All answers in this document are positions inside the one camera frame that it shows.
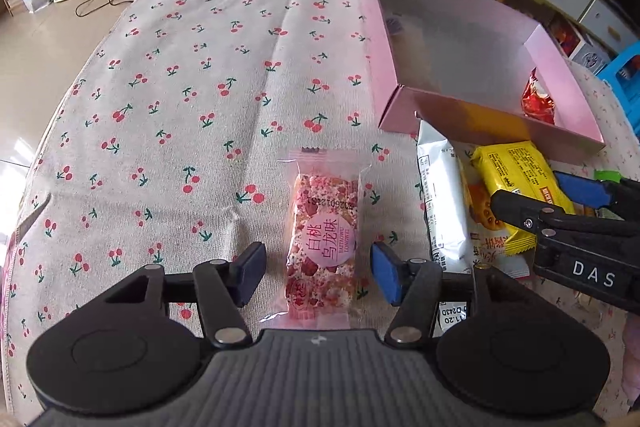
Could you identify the yellow snack packet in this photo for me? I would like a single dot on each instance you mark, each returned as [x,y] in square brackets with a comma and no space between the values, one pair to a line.
[520,169]

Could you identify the pink nougat snack packet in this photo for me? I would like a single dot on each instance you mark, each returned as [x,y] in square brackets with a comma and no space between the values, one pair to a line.
[320,227]

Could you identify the blue plastic stool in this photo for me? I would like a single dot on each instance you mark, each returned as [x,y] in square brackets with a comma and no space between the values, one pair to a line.
[622,77]

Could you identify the small orange biscuit packet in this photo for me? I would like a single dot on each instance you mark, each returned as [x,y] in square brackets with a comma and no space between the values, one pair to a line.
[487,217]

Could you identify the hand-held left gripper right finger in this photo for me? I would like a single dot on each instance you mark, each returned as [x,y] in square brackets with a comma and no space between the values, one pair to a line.
[387,272]

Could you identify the pink cardboard box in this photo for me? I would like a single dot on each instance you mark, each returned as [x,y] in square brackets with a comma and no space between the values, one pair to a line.
[480,114]

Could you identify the white red-print snack packet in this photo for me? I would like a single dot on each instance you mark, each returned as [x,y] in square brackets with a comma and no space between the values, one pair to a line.
[500,259]

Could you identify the red snack packet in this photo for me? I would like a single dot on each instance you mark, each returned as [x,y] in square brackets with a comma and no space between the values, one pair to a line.
[537,99]

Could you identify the red white printed box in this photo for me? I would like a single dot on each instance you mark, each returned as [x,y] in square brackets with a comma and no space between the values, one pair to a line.
[582,47]

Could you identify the green cartoon snack packet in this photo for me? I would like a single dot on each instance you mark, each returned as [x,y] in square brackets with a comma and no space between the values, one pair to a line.
[610,175]

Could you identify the cherry print tablecloth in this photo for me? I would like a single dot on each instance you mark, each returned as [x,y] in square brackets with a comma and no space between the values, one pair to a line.
[200,107]

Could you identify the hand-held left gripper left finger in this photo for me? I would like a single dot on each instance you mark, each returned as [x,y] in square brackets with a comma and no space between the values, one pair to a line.
[250,272]

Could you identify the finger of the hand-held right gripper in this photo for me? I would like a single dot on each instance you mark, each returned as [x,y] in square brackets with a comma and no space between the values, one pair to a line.
[515,209]
[582,192]

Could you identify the silver white snack packet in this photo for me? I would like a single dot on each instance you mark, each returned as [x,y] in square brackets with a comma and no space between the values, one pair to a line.
[442,197]

